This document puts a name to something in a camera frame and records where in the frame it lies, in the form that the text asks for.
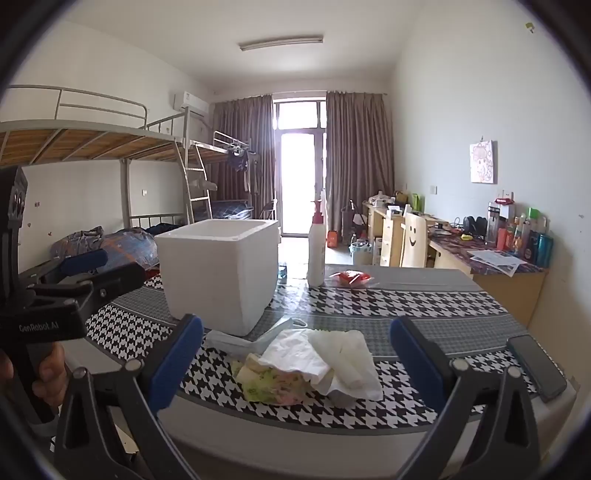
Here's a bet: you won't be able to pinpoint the row of toiletry bottles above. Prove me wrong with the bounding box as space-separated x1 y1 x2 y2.
485 198 555 268

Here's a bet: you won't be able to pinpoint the metal bunk bed wooden slats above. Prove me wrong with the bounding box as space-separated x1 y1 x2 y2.
0 84 191 259

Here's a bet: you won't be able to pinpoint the plain wooden desk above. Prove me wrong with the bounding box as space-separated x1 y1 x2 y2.
362 200 407 267

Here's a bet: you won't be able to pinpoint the green pink floral cloth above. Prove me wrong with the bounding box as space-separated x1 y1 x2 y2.
231 353 309 406

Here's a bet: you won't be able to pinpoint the dark hanging clothes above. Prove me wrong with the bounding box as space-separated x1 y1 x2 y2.
228 148 253 193

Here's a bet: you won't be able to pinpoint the red snack packet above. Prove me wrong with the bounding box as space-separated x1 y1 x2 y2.
329 270 373 287

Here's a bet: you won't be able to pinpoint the wooden chair with smiley face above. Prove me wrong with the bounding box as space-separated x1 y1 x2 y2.
399 212 430 268

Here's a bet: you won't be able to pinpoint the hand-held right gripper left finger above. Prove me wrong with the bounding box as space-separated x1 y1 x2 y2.
53 314 206 480

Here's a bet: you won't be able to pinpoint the brown curtain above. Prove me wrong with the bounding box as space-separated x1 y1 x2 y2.
210 95 276 219
325 91 396 232

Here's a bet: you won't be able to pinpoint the wooden desk with patterned cover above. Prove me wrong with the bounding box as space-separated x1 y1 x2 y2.
427 222 548 326

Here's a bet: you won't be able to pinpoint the white tissue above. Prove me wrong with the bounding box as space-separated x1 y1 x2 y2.
261 329 332 385
307 329 384 409

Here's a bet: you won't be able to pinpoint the person's left hand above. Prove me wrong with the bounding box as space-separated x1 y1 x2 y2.
0 342 68 407

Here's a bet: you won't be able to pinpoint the houndstooth tablecloth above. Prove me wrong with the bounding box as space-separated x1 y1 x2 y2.
85 268 573 435

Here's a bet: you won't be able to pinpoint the metal bunk bed with ladder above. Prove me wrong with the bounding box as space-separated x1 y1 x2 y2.
184 130 259 223

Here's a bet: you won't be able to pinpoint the printed paper sheets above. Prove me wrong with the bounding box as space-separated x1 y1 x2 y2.
468 249 527 278

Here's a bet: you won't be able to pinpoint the printed blanket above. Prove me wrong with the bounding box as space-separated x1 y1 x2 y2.
50 226 160 274

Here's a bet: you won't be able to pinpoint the pale bucket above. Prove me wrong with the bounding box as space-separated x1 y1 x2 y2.
348 240 373 267

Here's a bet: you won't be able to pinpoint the white foam box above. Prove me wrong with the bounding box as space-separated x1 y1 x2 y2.
154 219 280 337

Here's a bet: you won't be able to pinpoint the white air conditioner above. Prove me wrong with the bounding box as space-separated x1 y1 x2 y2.
174 92 209 114

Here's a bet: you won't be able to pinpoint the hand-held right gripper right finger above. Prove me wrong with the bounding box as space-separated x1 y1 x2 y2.
389 316 541 480

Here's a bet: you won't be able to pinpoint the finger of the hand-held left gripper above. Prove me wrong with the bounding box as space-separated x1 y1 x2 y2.
18 248 109 287
32 262 160 324

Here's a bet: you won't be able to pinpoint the ceiling tube light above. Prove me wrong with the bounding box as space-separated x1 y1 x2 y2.
239 33 324 52

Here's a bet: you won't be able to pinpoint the glass balcony door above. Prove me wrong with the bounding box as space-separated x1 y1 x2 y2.
272 99 328 236

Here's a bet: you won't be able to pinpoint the white lotion bottle red pump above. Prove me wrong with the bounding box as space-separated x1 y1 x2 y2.
306 190 326 288

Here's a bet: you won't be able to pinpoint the black smartphone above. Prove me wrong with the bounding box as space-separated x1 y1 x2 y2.
507 335 568 402

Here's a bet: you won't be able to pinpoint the cartoon wall picture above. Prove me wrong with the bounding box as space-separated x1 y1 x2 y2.
469 140 498 184

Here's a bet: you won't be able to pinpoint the dark blue bedding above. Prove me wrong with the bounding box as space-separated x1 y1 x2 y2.
210 198 254 220

